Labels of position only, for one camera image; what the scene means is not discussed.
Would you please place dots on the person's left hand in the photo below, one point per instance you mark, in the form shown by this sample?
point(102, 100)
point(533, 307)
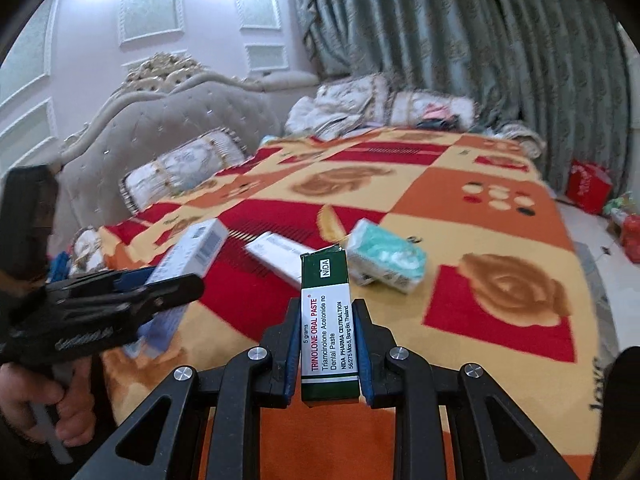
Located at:
point(75, 410)

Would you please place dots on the white and blue carton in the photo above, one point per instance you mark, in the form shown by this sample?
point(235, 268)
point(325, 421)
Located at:
point(200, 245)

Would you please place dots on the pile of floral bedding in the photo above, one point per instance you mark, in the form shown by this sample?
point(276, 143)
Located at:
point(350, 100)

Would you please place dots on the folded beige quilt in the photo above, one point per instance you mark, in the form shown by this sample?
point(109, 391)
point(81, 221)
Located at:
point(515, 140)

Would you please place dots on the grey green patterned curtain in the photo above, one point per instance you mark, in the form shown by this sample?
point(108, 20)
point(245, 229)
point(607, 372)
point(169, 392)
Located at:
point(450, 35)

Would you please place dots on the floral pillow with fringe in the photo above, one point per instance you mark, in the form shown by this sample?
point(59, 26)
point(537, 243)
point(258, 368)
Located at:
point(185, 165)

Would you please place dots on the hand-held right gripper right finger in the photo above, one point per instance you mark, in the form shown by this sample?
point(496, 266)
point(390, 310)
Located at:
point(366, 385)

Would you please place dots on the teal tissue pack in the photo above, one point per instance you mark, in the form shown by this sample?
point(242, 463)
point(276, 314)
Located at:
point(385, 252)

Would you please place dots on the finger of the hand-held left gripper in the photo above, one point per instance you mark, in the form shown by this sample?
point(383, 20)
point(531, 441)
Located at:
point(132, 279)
point(165, 295)

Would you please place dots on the black round trash bin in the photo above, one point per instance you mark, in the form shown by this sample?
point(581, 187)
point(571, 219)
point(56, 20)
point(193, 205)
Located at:
point(620, 410)

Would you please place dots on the grey tufted headboard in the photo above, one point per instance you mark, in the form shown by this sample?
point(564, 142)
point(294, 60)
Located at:
point(200, 105)

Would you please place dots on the long white carton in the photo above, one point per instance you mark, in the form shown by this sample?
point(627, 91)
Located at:
point(275, 255)

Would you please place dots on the red plastic bag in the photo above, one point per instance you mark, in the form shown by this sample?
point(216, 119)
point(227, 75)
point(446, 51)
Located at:
point(632, 237)

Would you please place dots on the green and white carton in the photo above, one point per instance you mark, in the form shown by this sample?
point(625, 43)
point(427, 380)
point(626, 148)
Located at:
point(327, 320)

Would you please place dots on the red shopping bag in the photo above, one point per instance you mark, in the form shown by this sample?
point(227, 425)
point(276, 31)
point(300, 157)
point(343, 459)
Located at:
point(590, 187)

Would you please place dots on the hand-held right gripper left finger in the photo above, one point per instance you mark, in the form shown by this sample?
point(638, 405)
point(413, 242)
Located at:
point(290, 385)

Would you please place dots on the orange red printed blanket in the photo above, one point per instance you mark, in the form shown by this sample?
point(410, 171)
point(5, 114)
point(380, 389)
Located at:
point(450, 200)

